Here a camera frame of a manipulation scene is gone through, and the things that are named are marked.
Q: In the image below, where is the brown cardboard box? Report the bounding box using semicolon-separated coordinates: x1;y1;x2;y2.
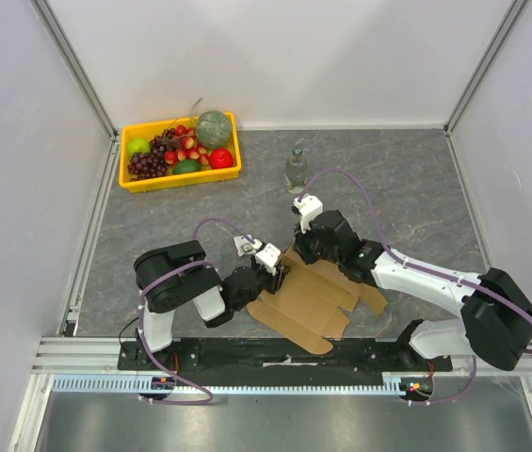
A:
247;249;387;355

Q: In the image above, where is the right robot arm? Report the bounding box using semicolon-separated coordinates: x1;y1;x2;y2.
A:
293;210;532;371

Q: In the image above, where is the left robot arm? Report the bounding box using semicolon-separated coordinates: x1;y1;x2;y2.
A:
134;235;290;370

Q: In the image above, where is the small white packet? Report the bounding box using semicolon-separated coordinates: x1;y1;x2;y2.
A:
234;235;262;257

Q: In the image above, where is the clear glass bottle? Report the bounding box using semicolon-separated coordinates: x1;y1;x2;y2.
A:
284;148;308;194

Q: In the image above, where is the red tomato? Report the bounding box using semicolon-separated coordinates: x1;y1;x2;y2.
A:
208;148;234;170

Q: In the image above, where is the green avocado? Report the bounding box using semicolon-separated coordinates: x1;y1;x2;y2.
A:
172;159;202;175

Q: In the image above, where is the green netted melon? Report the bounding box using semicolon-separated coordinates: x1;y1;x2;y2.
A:
196;110;233;149

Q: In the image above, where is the dark purple grape bunch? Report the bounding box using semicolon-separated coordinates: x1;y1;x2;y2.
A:
126;153;168;182

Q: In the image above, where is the green apple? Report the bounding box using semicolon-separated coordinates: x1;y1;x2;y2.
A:
126;137;152;156

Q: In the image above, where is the yellow plastic fruit bin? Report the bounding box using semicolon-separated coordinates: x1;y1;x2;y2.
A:
119;112;242;193

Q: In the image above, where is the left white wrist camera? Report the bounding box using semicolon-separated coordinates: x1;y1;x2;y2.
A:
251;239;282;276

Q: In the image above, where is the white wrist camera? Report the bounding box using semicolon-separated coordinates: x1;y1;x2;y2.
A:
251;239;282;276
291;194;323;234

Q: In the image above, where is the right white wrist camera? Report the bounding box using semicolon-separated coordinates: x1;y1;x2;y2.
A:
291;194;323;234

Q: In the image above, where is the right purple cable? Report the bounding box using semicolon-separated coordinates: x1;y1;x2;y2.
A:
300;169;532;406

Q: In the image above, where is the purple cable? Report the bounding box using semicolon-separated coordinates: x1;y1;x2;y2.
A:
136;218;257;405
300;169;532;406

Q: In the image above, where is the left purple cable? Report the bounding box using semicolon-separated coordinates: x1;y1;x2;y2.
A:
136;218;257;405

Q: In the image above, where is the slotted cable duct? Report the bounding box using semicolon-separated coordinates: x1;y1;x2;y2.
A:
52;374;413;396

